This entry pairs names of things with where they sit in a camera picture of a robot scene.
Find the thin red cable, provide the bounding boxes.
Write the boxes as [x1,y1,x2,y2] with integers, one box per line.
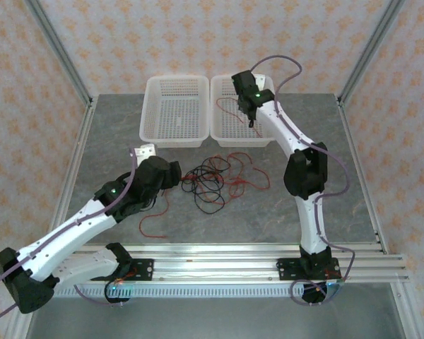
[216,97,264,138]
[228,150,271,198]
[139,190,170,239]

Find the black wires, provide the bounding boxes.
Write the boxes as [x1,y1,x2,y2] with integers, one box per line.
[182,174,248,206]

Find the white plastic perforated basket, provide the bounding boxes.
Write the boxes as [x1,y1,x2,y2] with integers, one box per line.
[210,73,282,148]
[139,74,212,149]

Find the black base controller board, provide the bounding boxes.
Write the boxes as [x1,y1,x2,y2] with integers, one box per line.
[104,277,134,307]
[301,278,340,305]

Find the grey metal panel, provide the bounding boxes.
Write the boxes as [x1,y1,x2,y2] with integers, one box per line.
[24,298,404,339]

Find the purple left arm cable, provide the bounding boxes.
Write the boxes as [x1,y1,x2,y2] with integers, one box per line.
[0,147,144,326]

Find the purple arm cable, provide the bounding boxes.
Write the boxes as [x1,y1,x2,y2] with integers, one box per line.
[250,54,356,307]
[0,147,144,326]

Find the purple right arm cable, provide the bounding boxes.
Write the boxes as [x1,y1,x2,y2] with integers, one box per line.
[250,54,356,307]

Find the aluminium table side rail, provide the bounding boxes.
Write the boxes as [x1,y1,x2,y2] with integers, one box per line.
[337,95,389,255]
[47,95,99,234]

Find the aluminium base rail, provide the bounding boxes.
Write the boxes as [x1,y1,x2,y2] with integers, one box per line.
[54,243,409,283]

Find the grey slotted cable duct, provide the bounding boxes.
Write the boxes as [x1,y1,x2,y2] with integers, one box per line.
[54,285,340,299]

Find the aluminium frame post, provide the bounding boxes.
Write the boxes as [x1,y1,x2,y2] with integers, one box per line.
[23,0,95,107]
[337,0,409,107]

